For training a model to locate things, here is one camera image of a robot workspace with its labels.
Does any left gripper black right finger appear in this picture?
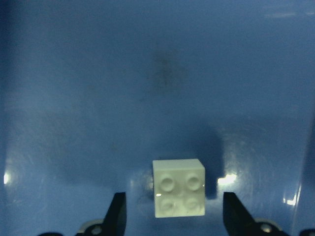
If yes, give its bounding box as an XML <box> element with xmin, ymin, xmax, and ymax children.
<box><xmin>222</xmin><ymin>192</ymin><xmax>256</xmax><ymax>236</ymax></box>

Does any blue plastic tray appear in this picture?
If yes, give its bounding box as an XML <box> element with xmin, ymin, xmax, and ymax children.
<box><xmin>0</xmin><ymin>0</ymin><xmax>315</xmax><ymax>236</ymax></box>

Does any white block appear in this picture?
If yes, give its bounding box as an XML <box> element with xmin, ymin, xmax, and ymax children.
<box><xmin>152</xmin><ymin>159</ymin><xmax>205</xmax><ymax>218</ymax></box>

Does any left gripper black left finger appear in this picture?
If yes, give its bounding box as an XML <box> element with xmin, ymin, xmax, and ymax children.
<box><xmin>102</xmin><ymin>192</ymin><xmax>127</xmax><ymax>236</ymax></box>

